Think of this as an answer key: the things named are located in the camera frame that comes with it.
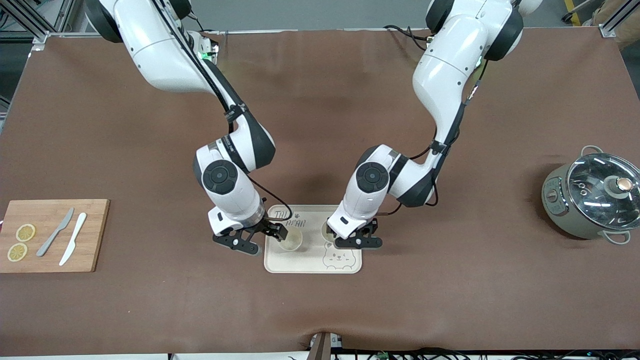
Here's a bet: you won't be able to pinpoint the white plastic knife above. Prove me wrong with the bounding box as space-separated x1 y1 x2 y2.
58 212 88 267

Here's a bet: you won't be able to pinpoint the grey metal table bracket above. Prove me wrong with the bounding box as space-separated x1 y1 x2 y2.
307 331 345 360

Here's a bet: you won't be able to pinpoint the black left arm base cables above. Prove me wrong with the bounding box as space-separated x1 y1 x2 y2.
383 24 432 51

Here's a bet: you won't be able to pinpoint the glass pot lid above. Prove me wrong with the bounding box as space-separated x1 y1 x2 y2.
567 153 640 231

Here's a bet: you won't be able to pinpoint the beige bear print tray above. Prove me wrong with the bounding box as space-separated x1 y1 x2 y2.
263 204 363 275

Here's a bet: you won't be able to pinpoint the grey-green cooking pot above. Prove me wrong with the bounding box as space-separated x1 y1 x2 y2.
541 145 640 246

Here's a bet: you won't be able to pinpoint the brown cardboard box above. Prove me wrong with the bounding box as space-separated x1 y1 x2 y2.
592 0 640 51

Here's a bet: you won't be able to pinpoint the bamboo cutting board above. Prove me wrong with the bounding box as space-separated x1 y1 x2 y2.
0 199 111 274

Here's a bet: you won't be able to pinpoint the grey plastic knife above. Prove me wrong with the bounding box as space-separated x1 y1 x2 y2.
36 207 75 258

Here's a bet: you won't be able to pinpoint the aluminium frame profile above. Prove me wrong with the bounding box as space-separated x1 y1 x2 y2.
0 0 76 51
599 0 640 39

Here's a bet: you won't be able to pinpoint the brown table cover mat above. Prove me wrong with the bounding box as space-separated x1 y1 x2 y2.
0 27 640 357

